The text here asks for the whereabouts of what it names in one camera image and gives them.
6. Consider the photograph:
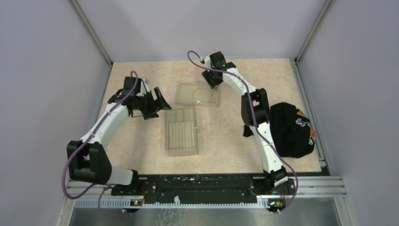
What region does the clear plastic box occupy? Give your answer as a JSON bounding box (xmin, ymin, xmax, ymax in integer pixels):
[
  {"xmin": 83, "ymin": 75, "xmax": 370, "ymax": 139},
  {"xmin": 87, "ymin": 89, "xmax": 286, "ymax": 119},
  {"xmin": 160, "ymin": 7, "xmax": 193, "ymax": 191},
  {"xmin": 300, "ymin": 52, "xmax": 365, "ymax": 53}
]
[{"xmin": 164, "ymin": 106, "xmax": 200, "ymax": 157}]

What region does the black cloth with print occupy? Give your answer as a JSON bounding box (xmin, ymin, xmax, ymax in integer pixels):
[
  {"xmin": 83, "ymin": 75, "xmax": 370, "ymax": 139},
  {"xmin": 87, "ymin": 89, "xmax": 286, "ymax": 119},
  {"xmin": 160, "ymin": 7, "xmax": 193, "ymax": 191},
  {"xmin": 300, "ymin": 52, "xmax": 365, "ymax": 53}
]
[{"xmin": 243, "ymin": 102, "xmax": 317, "ymax": 159}]

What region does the beige slotted ring tray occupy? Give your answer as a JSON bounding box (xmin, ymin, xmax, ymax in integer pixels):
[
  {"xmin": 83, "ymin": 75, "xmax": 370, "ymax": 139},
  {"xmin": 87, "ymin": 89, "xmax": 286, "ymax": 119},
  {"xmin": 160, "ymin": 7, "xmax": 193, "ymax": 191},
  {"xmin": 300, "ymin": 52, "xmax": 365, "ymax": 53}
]
[{"xmin": 168, "ymin": 109, "xmax": 196, "ymax": 150}]

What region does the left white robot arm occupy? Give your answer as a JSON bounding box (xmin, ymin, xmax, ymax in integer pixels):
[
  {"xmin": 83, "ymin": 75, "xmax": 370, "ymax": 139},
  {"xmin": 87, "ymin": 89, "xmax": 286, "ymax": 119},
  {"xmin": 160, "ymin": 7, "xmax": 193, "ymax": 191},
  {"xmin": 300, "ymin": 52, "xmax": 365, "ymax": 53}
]
[{"xmin": 66, "ymin": 75, "xmax": 172, "ymax": 195}]

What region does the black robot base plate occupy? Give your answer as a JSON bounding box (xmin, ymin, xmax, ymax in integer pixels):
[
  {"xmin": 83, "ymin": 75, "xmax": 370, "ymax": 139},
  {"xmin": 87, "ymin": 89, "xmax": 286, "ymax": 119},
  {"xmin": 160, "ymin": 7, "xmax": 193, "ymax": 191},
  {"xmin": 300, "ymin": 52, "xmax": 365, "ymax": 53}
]
[{"xmin": 111, "ymin": 173, "xmax": 295, "ymax": 204}]

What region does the silver wire bangle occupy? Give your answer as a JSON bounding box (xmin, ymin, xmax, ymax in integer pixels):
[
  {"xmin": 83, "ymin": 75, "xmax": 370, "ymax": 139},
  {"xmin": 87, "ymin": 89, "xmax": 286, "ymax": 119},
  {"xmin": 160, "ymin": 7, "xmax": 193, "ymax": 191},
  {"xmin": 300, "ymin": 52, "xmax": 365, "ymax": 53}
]
[{"xmin": 192, "ymin": 88, "xmax": 213, "ymax": 104}]

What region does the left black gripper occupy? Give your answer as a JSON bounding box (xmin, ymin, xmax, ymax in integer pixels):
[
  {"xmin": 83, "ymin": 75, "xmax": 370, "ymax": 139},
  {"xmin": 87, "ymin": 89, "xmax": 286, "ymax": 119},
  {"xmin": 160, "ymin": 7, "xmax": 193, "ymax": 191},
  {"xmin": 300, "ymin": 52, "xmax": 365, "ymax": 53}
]
[{"xmin": 135, "ymin": 87, "xmax": 172, "ymax": 120}]

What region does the white slotted cable duct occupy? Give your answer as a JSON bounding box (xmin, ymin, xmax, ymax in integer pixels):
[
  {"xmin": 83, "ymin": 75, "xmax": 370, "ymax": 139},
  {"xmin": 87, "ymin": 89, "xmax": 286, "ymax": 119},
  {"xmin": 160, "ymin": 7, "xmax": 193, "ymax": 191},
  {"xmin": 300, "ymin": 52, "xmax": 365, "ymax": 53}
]
[{"xmin": 75, "ymin": 198, "xmax": 270, "ymax": 209}]

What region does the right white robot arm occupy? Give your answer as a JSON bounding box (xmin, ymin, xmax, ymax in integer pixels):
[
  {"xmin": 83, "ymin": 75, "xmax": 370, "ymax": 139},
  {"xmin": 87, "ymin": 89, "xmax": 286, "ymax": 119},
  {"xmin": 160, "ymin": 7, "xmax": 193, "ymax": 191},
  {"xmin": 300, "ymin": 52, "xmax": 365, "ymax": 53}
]
[{"xmin": 199, "ymin": 51, "xmax": 288, "ymax": 194}]

